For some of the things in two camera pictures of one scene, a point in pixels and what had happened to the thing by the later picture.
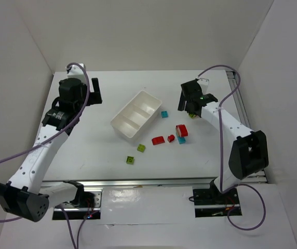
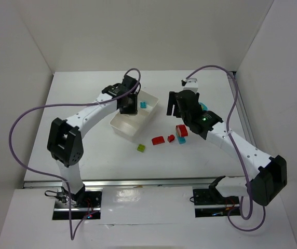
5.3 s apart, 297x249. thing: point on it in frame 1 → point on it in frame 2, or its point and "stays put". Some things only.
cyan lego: (181, 140) stays put
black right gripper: (186, 101) → (176, 101)
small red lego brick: (171, 138) stays put
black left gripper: (93, 96) → (129, 104)
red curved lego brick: (157, 140) stays put
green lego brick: (141, 148) stays put
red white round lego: (181, 129) stays put
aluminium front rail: (154, 182) stays put
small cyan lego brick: (164, 114) → (143, 105)
